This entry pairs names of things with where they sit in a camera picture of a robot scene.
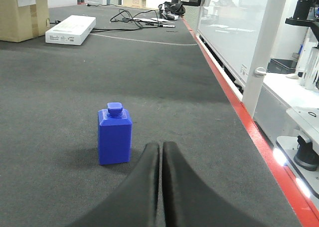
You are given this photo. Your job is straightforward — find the white glass guard panel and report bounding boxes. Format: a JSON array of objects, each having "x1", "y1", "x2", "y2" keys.
[{"x1": 197, "y1": 0, "x2": 286, "y2": 116}]

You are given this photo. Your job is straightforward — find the long white flat box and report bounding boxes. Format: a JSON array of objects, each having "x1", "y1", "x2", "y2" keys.
[{"x1": 45, "y1": 15, "x2": 96, "y2": 45}]

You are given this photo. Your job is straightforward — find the large cardboard box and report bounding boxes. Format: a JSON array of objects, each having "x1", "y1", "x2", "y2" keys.
[{"x1": 0, "y1": 0, "x2": 50, "y2": 42}]

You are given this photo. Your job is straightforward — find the black bag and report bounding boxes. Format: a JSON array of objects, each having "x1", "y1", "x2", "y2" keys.
[{"x1": 158, "y1": 1, "x2": 185, "y2": 15}]

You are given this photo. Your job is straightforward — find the black cable on conveyor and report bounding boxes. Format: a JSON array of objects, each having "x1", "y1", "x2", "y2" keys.
[{"x1": 89, "y1": 8, "x2": 176, "y2": 33}]

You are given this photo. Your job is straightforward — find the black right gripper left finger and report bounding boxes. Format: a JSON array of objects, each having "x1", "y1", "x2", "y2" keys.
[{"x1": 69, "y1": 142, "x2": 160, "y2": 227}]

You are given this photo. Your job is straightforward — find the blue plastic bottle part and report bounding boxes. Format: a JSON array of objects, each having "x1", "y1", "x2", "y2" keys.
[{"x1": 97, "y1": 102, "x2": 133, "y2": 166}]

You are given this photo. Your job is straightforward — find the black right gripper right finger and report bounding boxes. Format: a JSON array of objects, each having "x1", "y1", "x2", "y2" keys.
[{"x1": 162, "y1": 141, "x2": 263, "y2": 227}]

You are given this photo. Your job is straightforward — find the white microscope machine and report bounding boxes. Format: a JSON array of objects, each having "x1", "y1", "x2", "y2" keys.
[{"x1": 274, "y1": 0, "x2": 319, "y2": 185}]

